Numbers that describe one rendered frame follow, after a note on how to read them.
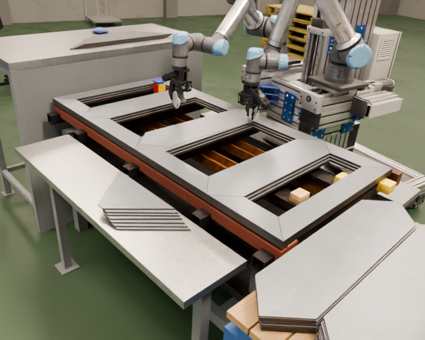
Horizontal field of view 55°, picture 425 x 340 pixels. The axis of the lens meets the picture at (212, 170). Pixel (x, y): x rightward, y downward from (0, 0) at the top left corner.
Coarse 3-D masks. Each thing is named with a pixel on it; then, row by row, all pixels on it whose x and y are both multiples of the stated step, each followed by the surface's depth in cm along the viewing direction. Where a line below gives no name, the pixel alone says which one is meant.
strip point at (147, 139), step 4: (144, 136) 181; (148, 136) 182; (152, 136) 182; (144, 140) 178; (148, 140) 178; (152, 140) 178; (156, 140) 178; (144, 144) 174; (148, 144) 174; (152, 144) 175; (156, 144) 175; (160, 144) 175; (164, 144) 175
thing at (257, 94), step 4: (252, 88) 193; (256, 88) 194; (252, 92) 193; (256, 92) 192; (260, 92) 193; (256, 96) 192; (260, 96) 192; (264, 96) 193; (256, 100) 192; (260, 100) 191; (264, 100) 191; (260, 104) 191; (264, 104) 190; (268, 104) 192
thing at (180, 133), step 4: (164, 128) 190; (168, 128) 191; (172, 128) 191; (176, 128) 191; (180, 128) 191; (168, 132) 187; (172, 132) 187; (176, 132) 187; (180, 132) 187; (184, 132) 188; (188, 132) 188; (176, 136) 183; (180, 136) 183; (184, 136) 184; (188, 136) 184; (192, 136) 184; (184, 140) 180; (188, 140) 180
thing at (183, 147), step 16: (96, 96) 226; (112, 96) 231; (144, 112) 210; (160, 112) 216; (96, 128) 190; (240, 128) 198; (256, 128) 203; (176, 144) 176; (192, 144) 179; (144, 160) 167; (320, 160) 173; (336, 160) 175; (176, 176) 153; (288, 176) 159; (384, 176) 164; (256, 192) 147; (224, 208) 138; (336, 208) 142; (272, 240) 125; (288, 240) 124
